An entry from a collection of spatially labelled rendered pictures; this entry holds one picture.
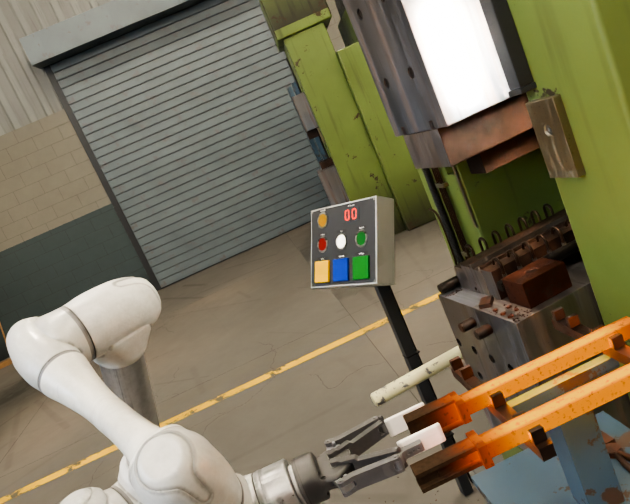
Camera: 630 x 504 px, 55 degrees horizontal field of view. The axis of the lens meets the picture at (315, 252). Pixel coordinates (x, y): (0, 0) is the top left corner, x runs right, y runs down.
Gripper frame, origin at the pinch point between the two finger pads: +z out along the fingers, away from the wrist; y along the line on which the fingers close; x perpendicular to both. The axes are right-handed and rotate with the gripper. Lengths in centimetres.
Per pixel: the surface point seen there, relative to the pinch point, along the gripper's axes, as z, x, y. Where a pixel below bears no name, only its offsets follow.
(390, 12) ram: 37, 64, -54
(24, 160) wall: -288, 156, -859
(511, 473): 14.7, -26.0, -15.4
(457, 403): 7.0, 1.8, 1.5
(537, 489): 16.5, -26.0, -8.4
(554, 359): 23.9, 1.2, 1.1
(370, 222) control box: 22, 13, -101
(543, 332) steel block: 39, -14, -38
